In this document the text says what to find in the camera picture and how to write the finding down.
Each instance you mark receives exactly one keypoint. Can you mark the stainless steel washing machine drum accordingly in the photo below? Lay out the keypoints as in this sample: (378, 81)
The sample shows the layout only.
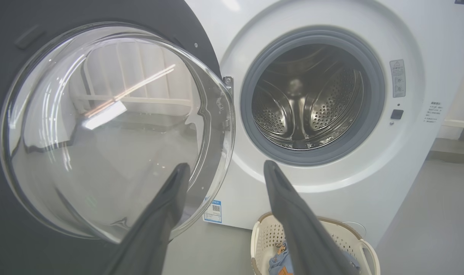
(331, 103)

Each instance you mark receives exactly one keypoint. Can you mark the white front-load washing machine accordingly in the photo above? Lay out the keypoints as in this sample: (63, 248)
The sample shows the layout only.
(369, 183)

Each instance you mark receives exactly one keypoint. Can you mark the grey concrete ledge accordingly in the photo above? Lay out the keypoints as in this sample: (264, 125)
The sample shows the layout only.
(453, 151)

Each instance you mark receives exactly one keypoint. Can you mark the black round glass washer door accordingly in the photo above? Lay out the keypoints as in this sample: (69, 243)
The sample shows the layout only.
(10, 23)

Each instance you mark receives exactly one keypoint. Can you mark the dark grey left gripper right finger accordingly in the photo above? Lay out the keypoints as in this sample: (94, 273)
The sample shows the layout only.
(304, 236)

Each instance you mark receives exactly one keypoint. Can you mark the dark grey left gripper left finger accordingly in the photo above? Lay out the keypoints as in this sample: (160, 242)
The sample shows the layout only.
(155, 236)

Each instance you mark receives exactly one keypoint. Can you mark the cream laundry basket brown rim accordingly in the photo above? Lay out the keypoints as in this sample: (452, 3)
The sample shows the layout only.
(264, 236)

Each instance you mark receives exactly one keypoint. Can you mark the round drain filter cover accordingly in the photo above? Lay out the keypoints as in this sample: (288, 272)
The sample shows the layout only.
(358, 228)

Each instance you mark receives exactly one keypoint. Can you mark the blue energy label sticker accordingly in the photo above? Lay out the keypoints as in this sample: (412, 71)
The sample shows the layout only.
(213, 211)

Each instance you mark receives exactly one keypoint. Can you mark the grey warning sticker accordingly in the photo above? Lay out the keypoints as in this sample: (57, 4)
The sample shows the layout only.
(397, 78)

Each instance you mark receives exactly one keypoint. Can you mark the metal door hinge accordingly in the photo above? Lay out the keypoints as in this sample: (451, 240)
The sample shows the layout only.
(228, 81)

